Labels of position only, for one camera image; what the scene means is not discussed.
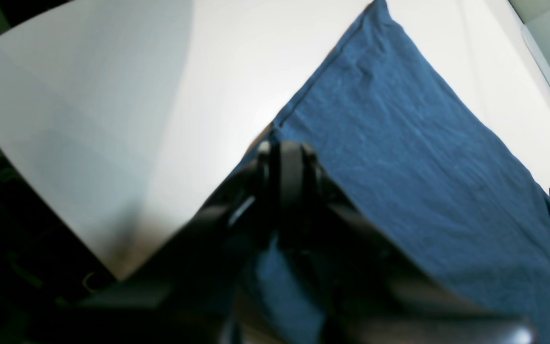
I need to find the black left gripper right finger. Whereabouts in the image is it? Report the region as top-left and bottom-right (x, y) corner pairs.
(280, 141), (538, 344)

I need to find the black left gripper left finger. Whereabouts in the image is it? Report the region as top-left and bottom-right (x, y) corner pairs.
(27, 141), (280, 344)

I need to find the dark blue t-shirt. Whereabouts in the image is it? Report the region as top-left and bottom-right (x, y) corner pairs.
(263, 0), (550, 344)

